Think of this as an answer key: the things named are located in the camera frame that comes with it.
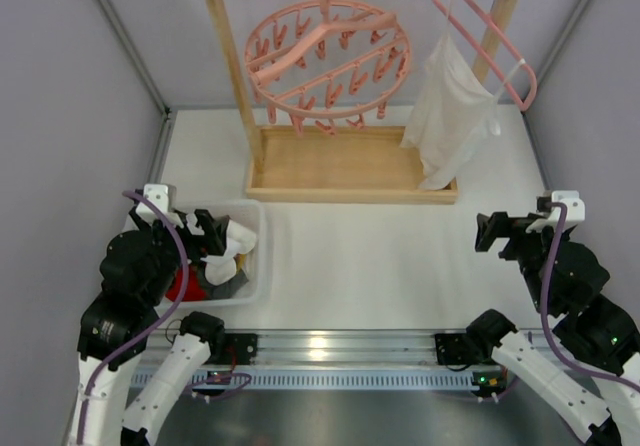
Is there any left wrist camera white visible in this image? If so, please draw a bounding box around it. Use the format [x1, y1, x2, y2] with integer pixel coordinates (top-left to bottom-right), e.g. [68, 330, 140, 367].
[134, 183, 183, 226]

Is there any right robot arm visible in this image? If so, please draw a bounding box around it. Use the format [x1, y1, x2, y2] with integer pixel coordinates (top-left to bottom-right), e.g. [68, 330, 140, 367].
[466, 203, 639, 445]

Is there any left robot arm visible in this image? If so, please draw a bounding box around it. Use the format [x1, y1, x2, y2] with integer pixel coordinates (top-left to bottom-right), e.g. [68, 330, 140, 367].
[68, 209, 229, 445]

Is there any wooden clothes rack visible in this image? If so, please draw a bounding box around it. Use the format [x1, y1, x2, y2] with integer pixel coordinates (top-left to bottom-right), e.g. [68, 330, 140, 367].
[205, 0, 531, 204]

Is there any red sock in basket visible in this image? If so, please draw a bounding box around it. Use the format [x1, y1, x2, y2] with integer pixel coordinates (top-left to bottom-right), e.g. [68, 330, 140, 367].
[165, 265, 207, 302]

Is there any white garment on hanger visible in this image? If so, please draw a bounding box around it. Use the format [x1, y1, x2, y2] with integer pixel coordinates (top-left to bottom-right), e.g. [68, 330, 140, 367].
[401, 33, 501, 190]

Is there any pink round clip hanger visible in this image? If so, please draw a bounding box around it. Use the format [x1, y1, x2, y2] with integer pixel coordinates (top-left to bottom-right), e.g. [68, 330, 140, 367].
[243, 0, 412, 135]

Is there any white plastic basket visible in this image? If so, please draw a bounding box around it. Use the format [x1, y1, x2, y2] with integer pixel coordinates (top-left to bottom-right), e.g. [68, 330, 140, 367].
[178, 199, 273, 310]

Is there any white sock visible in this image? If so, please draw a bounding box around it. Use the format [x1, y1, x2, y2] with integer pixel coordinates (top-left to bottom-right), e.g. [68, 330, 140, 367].
[202, 220, 258, 286]

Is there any aluminium mounting rail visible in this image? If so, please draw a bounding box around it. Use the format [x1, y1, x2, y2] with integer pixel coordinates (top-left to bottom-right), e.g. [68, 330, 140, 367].
[79, 329, 627, 393]

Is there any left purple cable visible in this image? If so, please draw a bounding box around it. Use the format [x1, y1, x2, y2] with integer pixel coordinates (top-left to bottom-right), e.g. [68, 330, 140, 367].
[74, 188, 252, 446]

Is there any grey sock in basket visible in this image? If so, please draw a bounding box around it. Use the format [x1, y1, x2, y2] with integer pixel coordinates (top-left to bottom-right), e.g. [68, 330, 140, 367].
[201, 270, 248, 300]

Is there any pink clothes hanger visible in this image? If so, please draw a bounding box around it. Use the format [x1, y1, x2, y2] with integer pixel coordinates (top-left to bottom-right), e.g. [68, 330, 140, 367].
[430, 0, 539, 112]

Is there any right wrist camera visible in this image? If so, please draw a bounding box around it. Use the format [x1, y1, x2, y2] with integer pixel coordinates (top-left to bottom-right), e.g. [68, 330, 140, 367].
[526, 190, 586, 233]

